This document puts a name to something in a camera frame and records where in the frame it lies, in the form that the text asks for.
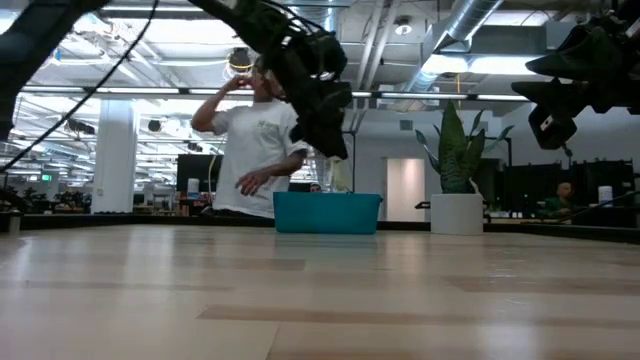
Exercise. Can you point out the green exit sign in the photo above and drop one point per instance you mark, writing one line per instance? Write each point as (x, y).
(46, 177)

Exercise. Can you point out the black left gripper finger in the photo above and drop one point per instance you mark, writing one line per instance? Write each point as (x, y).
(305, 120)
(332, 130)

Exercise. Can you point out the white door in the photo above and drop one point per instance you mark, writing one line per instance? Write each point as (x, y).
(405, 190)

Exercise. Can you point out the silver air duct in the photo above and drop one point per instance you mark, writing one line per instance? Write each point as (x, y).
(465, 20)

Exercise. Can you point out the standing person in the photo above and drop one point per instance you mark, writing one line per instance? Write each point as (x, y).
(255, 150)

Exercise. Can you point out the blue plastic basket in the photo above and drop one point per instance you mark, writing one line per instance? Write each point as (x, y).
(327, 214)

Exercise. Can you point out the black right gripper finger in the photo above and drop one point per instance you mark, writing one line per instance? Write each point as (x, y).
(555, 92)
(580, 55)

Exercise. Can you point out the white column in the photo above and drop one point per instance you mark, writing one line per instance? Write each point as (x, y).
(115, 160)

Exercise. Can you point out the green snake plant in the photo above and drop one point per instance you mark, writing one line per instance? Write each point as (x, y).
(457, 155)

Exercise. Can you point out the white plant pot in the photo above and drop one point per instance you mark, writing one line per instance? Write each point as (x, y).
(457, 215)

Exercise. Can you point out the black monitor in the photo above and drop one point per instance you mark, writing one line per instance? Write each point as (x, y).
(197, 170)

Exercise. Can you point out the black office partition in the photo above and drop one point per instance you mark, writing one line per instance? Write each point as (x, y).
(595, 175)

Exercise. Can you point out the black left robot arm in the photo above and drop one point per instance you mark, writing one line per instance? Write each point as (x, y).
(30, 50)

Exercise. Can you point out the person's head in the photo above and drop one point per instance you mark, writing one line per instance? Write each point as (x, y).
(315, 188)

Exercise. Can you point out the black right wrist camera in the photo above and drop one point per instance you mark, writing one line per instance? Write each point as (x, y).
(552, 127)

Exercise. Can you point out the seated person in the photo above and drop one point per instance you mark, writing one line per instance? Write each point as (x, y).
(560, 202)

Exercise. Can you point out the white canister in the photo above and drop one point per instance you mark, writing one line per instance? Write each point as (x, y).
(193, 189)
(605, 196)

